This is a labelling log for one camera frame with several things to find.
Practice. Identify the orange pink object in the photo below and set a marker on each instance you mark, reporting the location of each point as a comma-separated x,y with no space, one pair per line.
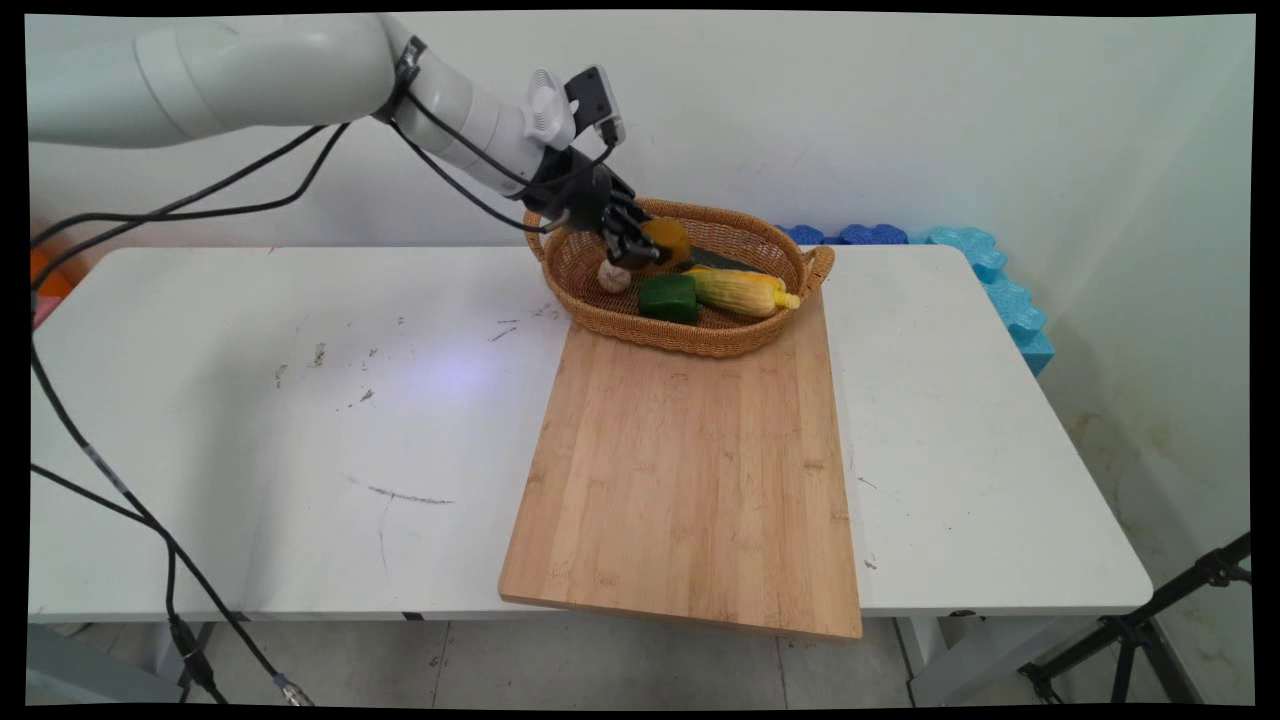
45,285

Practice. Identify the white garlic bulb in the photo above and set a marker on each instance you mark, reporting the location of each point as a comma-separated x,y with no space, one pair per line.
612,279

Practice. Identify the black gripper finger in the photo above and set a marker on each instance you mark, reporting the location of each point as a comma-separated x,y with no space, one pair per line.
630,250
636,215

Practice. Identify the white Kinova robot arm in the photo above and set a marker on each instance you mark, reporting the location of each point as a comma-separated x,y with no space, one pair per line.
250,75

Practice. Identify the dark blue foam piece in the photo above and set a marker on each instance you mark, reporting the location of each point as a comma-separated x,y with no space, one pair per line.
860,235

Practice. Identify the black tripod stand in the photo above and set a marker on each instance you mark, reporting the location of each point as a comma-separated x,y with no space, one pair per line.
1130,635

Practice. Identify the green bell pepper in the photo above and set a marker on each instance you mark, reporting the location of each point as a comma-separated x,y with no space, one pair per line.
668,298

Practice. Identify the orange brown potato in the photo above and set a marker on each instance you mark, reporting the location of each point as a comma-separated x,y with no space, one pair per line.
673,240

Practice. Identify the wooden cutting board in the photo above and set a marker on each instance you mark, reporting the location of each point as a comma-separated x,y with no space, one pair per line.
690,470

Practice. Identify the dark green cucumber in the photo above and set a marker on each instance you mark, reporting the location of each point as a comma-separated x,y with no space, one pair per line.
718,260

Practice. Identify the white table leg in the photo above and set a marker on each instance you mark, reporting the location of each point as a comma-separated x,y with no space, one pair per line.
955,655
170,650

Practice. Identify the yellow corn cob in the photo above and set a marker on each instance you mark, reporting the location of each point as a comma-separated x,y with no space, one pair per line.
738,291

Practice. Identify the woven wicker basket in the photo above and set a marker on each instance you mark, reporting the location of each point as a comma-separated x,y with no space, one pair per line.
590,295

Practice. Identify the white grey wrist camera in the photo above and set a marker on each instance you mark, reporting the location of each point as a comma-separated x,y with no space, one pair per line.
560,105

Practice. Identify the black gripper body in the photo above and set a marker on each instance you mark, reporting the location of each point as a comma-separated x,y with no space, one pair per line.
578,188

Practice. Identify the light blue foam piece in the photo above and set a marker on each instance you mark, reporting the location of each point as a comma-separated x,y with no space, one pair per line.
1005,300

